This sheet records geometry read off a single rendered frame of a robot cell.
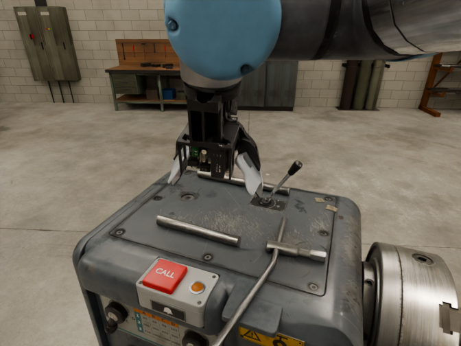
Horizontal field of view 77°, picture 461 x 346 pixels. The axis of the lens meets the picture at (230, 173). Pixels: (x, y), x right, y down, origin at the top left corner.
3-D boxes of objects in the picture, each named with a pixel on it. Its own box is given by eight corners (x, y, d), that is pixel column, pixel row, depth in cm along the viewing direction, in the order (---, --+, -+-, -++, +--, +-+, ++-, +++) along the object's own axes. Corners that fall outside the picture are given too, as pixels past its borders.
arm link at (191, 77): (188, 31, 36) (254, 37, 35) (191, 68, 39) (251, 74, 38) (168, 51, 31) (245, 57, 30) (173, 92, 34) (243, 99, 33)
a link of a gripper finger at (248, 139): (241, 178, 46) (209, 137, 42) (243, 171, 48) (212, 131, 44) (267, 168, 44) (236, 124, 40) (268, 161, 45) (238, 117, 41)
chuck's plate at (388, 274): (354, 426, 58) (389, 294, 49) (351, 317, 86) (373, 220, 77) (373, 434, 57) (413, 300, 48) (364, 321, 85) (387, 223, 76)
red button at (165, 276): (142, 288, 52) (140, 280, 51) (161, 265, 57) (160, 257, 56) (171, 298, 50) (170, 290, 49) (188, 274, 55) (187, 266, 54)
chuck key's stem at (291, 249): (324, 257, 58) (267, 246, 61) (326, 249, 57) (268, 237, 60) (324, 265, 56) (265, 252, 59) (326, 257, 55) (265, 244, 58)
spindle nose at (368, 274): (343, 377, 62) (363, 295, 56) (344, 311, 81) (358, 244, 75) (358, 383, 61) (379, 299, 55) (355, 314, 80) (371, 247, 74)
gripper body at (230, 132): (178, 176, 40) (168, 95, 32) (195, 142, 47) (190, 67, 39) (232, 184, 39) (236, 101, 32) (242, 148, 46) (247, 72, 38)
